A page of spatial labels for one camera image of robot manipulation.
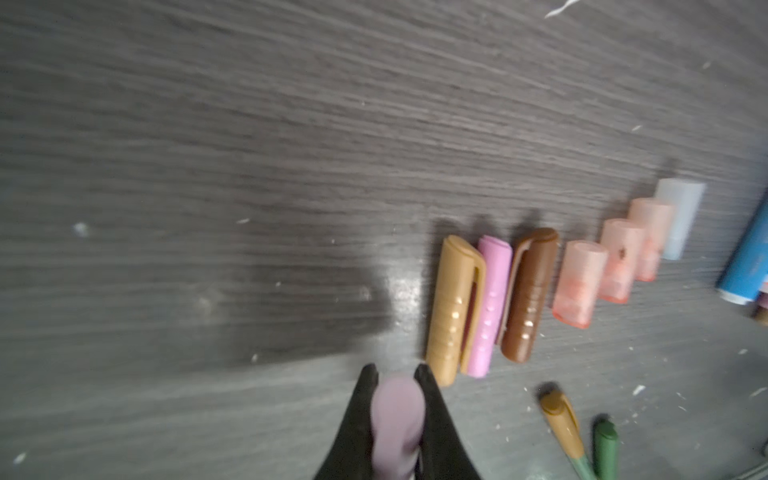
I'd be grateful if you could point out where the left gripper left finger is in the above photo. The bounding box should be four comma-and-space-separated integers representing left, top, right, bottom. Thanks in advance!
314, 363, 379, 480

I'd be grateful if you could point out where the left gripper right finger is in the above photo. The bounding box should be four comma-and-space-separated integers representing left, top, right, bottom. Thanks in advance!
414, 364, 481, 480

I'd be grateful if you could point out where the light pink pen cap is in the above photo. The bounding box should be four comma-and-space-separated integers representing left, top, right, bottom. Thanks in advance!
370, 376, 426, 479

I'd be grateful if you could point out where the gold cap green pen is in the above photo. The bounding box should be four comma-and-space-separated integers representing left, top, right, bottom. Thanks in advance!
540, 389, 598, 480

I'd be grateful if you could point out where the green cap beige pen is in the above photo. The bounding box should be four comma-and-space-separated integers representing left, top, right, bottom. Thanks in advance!
593, 418, 620, 480

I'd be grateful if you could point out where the tan pen cap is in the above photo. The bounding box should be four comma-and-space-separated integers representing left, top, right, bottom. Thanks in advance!
425, 235, 487, 387

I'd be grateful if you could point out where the clear red pen cap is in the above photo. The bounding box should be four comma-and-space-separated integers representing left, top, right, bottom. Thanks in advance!
552, 240, 608, 329

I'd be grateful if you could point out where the clear orange pen cap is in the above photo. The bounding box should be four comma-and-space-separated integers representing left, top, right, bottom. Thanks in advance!
598, 218, 645, 304

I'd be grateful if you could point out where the clear pink pen cap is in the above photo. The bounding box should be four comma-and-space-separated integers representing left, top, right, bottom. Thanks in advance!
628, 197, 675, 282

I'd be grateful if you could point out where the blue marker pen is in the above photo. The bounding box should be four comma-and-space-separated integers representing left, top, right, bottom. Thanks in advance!
717, 195, 767, 306

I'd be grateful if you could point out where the brown cap pink pen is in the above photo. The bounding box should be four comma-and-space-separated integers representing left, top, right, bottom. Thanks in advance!
753, 280, 768, 326

